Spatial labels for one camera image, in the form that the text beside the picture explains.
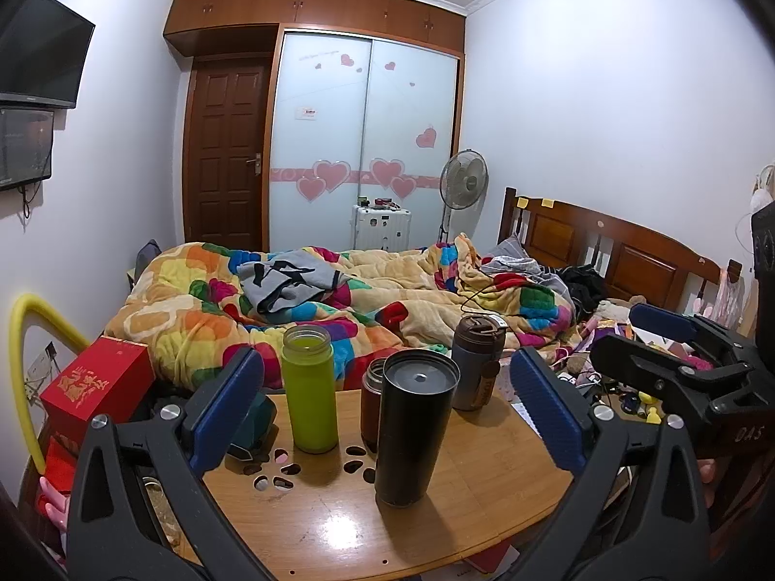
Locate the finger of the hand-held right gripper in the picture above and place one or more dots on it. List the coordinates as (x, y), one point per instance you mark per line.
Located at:
(663, 321)
(642, 369)

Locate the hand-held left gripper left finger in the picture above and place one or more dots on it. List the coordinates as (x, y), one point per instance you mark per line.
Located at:
(227, 413)

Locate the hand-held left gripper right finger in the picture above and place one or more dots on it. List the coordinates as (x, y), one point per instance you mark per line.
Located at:
(545, 413)

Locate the black tumbler cup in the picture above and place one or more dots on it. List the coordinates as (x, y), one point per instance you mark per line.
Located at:
(412, 429)

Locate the green bottle cup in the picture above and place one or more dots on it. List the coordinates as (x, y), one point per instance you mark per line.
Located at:
(310, 396)

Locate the dark red small cup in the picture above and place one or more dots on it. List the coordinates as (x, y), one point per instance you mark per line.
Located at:
(370, 405)

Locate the person's right hand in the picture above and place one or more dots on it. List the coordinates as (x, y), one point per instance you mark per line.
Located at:
(706, 478)

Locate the dark teal box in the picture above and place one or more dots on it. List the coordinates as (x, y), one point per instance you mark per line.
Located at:
(257, 426)

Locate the wooden bed headboard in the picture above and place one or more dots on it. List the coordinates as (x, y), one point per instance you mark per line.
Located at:
(636, 254)

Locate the grey brown lidded tumbler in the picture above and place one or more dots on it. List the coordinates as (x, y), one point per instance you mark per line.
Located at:
(473, 369)

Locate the black cloth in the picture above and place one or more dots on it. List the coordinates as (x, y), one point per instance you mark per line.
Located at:
(584, 287)

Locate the round wooden table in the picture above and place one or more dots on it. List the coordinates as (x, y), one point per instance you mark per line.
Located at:
(490, 490)

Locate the colourful heart blanket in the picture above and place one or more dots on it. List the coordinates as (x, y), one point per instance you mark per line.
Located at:
(181, 308)

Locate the red gift box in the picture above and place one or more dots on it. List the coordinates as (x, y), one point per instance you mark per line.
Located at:
(97, 384)

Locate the grey and black shirt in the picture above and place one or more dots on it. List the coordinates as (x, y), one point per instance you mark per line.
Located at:
(284, 281)

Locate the grey striped cloth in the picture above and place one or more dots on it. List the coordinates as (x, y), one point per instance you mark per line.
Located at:
(514, 260)

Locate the pink plastic item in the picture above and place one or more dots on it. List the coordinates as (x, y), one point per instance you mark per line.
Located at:
(54, 502)

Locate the yellow foam tube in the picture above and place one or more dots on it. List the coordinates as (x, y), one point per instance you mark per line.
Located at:
(21, 375)

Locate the white suitcase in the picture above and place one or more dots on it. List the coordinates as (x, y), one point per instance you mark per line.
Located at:
(381, 229)

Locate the standing electric fan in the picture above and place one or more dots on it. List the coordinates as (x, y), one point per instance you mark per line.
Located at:
(465, 180)

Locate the brown wooden door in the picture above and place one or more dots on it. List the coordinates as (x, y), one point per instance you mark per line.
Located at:
(227, 151)

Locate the wardrobe with heart stickers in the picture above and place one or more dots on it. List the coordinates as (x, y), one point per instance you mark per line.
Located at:
(363, 115)

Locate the wall socket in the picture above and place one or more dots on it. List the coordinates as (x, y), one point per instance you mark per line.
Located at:
(48, 351)

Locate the small black wall monitor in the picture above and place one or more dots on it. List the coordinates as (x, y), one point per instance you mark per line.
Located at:
(24, 145)

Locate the black wall television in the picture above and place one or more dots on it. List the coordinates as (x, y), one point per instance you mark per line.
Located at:
(42, 51)

